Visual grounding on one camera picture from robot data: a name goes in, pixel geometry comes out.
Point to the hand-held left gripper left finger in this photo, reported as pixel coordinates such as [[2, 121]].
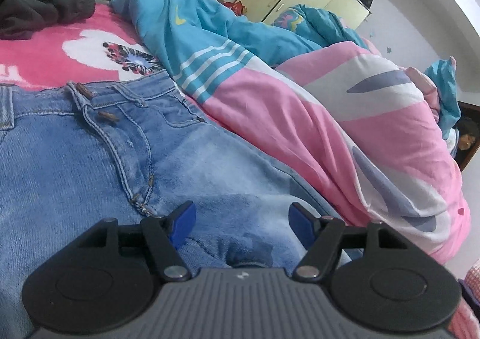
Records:
[[183, 219]]

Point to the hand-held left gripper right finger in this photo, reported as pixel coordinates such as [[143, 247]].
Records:
[[300, 222]]

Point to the pink floral blanket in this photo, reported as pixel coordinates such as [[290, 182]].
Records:
[[45, 57]]

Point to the dark grey garment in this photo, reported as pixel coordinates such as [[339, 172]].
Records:
[[41, 5]]

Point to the red packet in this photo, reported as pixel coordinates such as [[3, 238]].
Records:
[[234, 7]]

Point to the blue denim jeans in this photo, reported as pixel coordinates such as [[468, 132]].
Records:
[[75, 174]]

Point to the wooden door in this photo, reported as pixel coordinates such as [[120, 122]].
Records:
[[470, 110]]

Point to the pink and blue quilt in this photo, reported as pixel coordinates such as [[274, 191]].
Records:
[[300, 99]]

